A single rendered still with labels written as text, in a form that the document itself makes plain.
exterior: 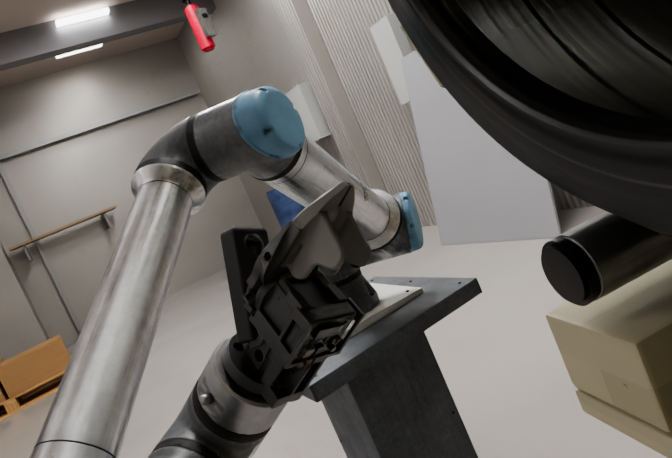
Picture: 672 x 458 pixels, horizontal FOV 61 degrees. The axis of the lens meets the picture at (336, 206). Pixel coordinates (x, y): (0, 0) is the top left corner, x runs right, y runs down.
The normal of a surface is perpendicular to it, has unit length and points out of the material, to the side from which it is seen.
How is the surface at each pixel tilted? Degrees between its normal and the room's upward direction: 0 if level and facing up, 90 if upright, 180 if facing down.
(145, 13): 90
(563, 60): 55
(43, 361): 90
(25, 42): 90
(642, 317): 0
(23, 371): 90
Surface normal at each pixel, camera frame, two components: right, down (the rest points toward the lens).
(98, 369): 0.24, -0.68
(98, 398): 0.52, -0.59
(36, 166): 0.44, -0.11
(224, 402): -0.44, 0.17
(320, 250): -0.64, -0.04
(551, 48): -0.02, -0.47
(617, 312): -0.40, -0.91
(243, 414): 0.06, 0.47
